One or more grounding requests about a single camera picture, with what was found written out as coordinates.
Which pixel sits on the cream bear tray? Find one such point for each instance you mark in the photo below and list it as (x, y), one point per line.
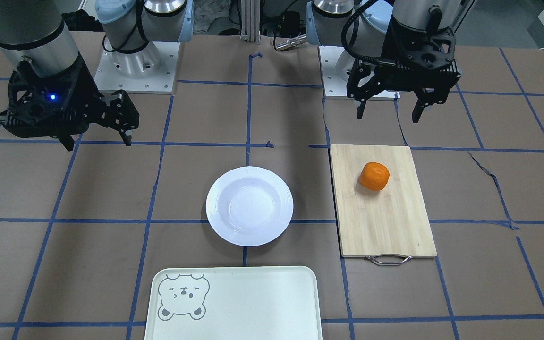
(234, 303)

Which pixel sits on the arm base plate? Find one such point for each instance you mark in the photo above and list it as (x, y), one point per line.
(335, 66)
(150, 71)

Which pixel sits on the black electronics box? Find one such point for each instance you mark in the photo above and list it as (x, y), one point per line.
(288, 24)

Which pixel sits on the orange fruit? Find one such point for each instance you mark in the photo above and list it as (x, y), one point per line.
(374, 176)

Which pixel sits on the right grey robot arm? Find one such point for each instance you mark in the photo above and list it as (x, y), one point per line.
(37, 29)

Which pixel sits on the bamboo cutting board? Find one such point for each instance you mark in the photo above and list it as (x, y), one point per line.
(392, 222)

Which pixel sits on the white round plate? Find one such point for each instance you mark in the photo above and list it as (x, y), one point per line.
(249, 206)

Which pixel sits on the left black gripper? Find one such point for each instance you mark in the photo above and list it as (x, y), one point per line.
(369, 75)

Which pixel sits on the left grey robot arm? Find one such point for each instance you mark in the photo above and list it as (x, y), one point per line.
(362, 24)

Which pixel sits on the aluminium frame post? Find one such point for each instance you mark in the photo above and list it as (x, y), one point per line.
(250, 20)

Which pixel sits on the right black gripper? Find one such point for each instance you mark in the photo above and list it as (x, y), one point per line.
(84, 81)

